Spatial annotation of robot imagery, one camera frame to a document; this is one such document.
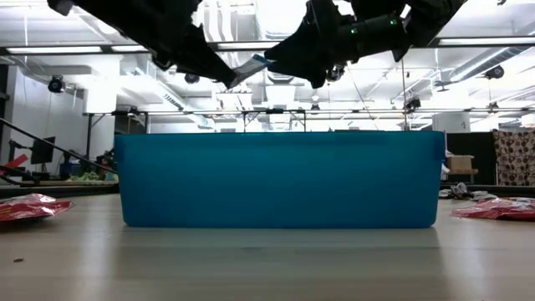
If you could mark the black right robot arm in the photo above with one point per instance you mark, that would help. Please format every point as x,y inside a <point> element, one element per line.
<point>426,16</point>

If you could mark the grey ventilation duct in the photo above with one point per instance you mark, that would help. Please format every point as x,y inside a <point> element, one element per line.
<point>480,62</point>

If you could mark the wooden stool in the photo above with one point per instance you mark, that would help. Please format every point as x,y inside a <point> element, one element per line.
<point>462,172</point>

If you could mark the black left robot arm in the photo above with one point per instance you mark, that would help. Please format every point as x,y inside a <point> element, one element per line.
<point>125,16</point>

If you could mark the brown patterned curtain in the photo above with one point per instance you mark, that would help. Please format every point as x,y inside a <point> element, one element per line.
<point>514,156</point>

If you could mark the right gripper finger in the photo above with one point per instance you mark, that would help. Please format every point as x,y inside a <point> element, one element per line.
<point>301,58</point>

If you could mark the cardboard box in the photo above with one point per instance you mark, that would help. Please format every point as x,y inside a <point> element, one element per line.
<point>460,162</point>

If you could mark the black monitor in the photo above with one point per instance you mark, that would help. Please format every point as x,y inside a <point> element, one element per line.
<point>42,150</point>

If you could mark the red candy pack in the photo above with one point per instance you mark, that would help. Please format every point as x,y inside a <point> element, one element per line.
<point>29,207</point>
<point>497,209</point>

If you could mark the black partition panel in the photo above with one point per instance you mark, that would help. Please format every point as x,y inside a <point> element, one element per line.
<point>472,144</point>

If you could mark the blue box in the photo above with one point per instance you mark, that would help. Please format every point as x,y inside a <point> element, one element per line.
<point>69,169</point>

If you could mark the white pillar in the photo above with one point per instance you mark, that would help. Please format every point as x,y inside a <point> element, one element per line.
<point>451,122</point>

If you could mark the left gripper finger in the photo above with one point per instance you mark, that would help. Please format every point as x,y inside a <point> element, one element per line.
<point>213,69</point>

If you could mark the blue plastic bin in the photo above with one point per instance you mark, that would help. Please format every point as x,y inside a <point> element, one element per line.
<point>276,180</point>

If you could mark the white blue candy bar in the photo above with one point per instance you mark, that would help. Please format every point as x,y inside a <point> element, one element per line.
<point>251,67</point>

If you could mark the ceiling light strip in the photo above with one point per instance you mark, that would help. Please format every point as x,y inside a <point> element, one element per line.
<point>485,40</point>
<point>246,45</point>
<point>54,49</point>

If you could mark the green object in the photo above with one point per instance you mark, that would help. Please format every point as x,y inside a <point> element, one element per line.
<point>90,176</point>

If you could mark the thin vertical pole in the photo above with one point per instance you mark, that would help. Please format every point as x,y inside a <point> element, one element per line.
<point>404,92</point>

